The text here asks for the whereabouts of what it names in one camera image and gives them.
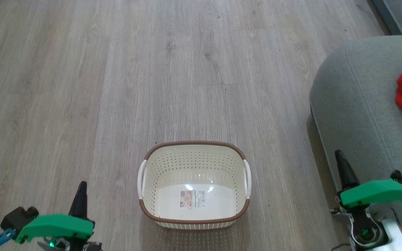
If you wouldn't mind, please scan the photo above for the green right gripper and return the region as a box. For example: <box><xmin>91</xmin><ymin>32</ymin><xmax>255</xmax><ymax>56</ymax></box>
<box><xmin>330</xmin><ymin>150</ymin><xmax>402</xmax><ymax>251</ymax></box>

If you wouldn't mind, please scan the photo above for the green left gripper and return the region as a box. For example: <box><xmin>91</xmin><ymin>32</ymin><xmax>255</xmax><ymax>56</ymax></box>
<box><xmin>15</xmin><ymin>181</ymin><xmax>102</xmax><ymax>251</ymax></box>

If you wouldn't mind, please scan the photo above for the printed basket label sticker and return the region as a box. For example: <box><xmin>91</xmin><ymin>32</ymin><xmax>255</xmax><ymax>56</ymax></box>
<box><xmin>179</xmin><ymin>190</ymin><xmax>207</xmax><ymax>209</ymax></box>

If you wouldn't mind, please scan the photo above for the white perforated laundry basket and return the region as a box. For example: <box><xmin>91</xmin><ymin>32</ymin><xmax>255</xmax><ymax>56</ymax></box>
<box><xmin>137</xmin><ymin>140</ymin><xmax>252</xmax><ymax>230</ymax></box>

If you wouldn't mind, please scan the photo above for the grey fabric sofa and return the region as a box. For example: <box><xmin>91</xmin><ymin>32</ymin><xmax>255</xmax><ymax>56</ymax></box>
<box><xmin>309</xmin><ymin>35</ymin><xmax>402</xmax><ymax>251</ymax></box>

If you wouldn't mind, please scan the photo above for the blue left camera connector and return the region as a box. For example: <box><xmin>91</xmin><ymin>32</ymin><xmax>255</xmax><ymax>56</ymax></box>
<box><xmin>0</xmin><ymin>228</ymin><xmax>16</xmax><ymax>251</ymax></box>

